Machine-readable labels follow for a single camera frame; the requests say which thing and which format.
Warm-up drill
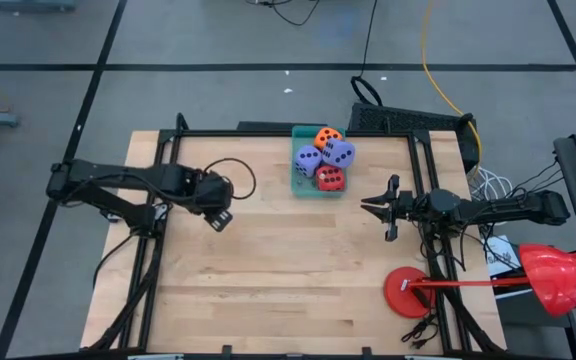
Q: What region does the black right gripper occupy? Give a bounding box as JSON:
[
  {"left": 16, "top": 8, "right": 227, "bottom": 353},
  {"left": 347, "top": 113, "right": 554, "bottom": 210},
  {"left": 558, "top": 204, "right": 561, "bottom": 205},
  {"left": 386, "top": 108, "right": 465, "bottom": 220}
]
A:
[{"left": 360, "top": 174, "right": 462, "bottom": 243}]

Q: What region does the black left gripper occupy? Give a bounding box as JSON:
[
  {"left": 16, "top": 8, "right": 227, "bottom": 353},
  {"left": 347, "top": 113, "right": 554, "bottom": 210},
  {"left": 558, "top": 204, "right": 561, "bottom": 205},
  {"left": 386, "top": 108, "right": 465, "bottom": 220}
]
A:
[{"left": 187, "top": 170, "right": 234, "bottom": 234}]

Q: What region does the red foam die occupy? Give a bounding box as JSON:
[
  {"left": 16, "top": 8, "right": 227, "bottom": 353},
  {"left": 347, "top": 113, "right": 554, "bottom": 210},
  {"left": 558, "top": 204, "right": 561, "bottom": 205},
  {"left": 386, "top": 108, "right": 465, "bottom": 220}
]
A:
[{"left": 314, "top": 164, "right": 347, "bottom": 193}]

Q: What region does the purple foam die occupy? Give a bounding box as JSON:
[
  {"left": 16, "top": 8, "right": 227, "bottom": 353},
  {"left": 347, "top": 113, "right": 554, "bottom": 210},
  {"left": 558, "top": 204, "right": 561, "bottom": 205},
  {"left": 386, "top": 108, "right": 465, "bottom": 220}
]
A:
[
  {"left": 320, "top": 137, "right": 357, "bottom": 169},
  {"left": 293, "top": 144, "right": 324, "bottom": 179}
]

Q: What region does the orange foam die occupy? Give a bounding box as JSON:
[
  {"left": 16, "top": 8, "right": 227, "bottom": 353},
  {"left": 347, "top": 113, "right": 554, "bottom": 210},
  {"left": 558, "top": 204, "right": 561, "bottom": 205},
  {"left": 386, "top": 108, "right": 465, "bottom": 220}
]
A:
[{"left": 313, "top": 126, "right": 344, "bottom": 151}]

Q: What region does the teal plastic bin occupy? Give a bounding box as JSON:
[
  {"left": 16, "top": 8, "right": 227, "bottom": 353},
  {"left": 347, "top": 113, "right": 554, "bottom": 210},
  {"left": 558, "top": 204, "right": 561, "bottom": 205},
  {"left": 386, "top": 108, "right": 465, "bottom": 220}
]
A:
[{"left": 290, "top": 124, "right": 349, "bottom": 199}]

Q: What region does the red desk lamp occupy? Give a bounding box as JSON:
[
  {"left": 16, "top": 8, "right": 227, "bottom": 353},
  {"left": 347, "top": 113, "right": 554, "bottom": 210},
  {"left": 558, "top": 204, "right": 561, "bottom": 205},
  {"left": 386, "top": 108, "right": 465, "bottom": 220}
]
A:
[{"left": 382, "top": 243, "right": 576, "bottom": 320}]

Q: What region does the white paper sheet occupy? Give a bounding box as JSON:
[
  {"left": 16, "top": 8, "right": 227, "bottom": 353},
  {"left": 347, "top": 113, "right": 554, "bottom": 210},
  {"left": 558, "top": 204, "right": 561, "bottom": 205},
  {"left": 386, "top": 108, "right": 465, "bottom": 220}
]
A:
[{"left": 482, "top": 234, "right": 524, "bottom": 301}]

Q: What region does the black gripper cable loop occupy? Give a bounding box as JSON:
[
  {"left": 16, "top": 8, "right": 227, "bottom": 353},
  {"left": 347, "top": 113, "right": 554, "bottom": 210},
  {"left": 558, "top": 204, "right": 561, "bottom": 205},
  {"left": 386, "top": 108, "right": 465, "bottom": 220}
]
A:
[{"left": 202, "top": 157, "right": 258, "bottom": 201}]

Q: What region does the black aluminium table frame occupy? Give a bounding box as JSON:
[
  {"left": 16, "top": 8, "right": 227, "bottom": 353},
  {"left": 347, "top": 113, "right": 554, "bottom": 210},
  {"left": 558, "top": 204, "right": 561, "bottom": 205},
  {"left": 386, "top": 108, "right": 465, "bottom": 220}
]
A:
[{"left": 87, "top": 112, "right": 508, "bottom": 360}]

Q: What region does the white cable bundle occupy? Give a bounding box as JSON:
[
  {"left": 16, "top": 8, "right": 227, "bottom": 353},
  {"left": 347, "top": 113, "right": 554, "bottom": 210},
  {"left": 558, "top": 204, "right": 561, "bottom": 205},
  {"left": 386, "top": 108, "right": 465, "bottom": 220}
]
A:
[{"left": 467, "top": 166, "right": 519, "bottom": 202}]

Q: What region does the black lamp power cord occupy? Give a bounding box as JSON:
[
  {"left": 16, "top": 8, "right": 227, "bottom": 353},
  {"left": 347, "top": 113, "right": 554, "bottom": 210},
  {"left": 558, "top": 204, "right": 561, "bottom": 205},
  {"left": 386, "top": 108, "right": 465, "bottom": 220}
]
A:
[{"left": 400, "top": 313, "right": 440, "bottom": 351}]

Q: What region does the yellow hanging cable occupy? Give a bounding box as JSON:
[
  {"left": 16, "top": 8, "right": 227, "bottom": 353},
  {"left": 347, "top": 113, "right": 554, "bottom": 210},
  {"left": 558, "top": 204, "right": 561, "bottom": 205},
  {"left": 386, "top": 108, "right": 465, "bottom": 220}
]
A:
[{"left": 420, "top": 0, "right": 484, "bottom": 176}]

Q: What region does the black hanging cable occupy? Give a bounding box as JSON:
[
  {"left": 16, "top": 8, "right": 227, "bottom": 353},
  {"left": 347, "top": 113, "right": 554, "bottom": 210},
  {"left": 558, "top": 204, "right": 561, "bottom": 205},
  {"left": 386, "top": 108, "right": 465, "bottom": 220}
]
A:
[{"left": 350, "top": 0, "right": 385, "bottom": 107}]

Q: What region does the black floor cable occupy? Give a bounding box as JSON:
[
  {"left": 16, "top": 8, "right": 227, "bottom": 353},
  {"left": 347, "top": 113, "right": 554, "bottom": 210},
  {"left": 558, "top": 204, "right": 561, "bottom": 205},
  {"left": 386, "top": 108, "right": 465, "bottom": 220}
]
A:
[{"left": 245, "top": 0, "right": 322, "bottom": 27}]

